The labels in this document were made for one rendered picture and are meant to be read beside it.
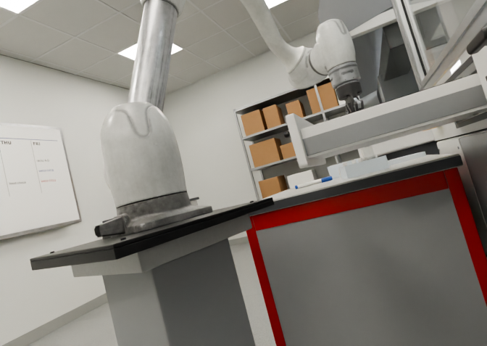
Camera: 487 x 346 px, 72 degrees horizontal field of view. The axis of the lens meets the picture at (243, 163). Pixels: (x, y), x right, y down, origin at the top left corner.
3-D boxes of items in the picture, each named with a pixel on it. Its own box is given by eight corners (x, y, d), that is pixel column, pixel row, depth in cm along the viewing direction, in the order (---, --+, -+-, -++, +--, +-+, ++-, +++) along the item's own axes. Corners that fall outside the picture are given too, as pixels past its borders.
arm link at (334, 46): (366, 59, 104) (338, 76, 116) (351, 11, 105) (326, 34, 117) (339, 61, 99) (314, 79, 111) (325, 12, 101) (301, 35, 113)
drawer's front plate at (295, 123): (299, 168, 66) (284, 114, 67) (320, 165, 93) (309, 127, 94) (308, 166, 66) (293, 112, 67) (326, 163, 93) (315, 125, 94)
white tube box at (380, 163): (348, 178, 99) (344, 166, 99) (342, 179, 107) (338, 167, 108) (390, 167, 98) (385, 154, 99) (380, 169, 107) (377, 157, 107)
